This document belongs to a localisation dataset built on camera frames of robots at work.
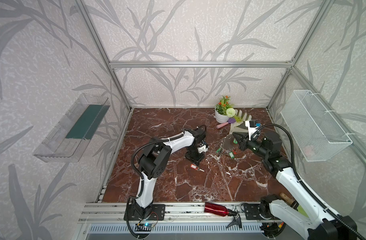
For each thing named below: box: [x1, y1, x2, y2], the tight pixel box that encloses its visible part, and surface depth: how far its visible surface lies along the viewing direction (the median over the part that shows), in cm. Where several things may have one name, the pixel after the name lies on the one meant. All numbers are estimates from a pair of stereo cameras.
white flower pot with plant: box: [214, 95, 236, 124], surface depth 104 cm
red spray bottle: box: [204, 202, 238, 217], surface depth 74 cm
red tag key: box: [190, 164, 206, 172], surface depth 90 cm
